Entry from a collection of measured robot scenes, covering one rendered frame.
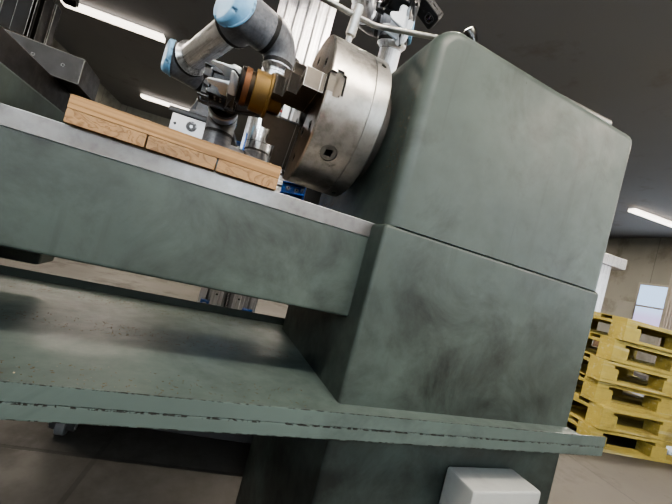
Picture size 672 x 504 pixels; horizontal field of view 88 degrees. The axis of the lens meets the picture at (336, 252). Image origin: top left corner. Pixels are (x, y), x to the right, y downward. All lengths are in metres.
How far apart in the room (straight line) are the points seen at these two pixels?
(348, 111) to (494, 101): 0.29
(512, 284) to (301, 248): 0.45
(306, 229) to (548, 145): 0.55
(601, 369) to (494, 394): 2.22
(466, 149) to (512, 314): 0.36
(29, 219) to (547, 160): 0.92
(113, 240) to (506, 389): 0.79
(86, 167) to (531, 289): 0.84
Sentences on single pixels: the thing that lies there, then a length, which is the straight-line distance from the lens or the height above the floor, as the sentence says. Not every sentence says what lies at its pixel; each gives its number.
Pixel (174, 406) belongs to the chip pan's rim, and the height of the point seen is 0.55.
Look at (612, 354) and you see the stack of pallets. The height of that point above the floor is 0.65.
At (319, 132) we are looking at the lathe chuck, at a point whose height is 1.00.
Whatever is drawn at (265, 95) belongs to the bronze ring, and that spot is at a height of 1.06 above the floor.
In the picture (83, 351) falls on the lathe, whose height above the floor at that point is 0.54.
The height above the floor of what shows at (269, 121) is 1.03.
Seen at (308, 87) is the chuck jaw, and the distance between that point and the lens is 0.70.
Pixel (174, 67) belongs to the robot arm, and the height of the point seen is 1.28.
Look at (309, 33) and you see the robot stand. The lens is 1.84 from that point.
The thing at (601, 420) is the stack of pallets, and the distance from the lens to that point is 3.09.
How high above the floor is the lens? 0.78
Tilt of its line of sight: 1 degrees up
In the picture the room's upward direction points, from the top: 15 degrees clockwise
